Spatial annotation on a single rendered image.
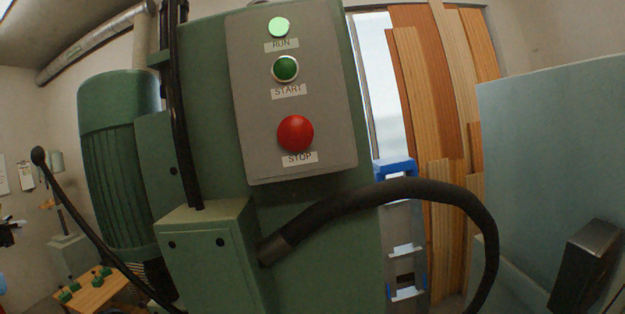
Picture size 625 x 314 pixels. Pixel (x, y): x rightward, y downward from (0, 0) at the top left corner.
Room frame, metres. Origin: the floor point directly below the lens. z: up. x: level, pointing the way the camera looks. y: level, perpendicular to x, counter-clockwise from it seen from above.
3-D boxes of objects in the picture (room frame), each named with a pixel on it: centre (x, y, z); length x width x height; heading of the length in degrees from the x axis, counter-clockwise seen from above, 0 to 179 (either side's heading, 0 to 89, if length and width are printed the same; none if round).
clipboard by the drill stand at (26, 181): (1.42, 3.27, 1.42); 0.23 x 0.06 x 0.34; 177
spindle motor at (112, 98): (0.38, 0.34, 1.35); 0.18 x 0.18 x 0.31
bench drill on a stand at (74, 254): (1.46, 2.53, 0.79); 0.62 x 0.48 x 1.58; 86
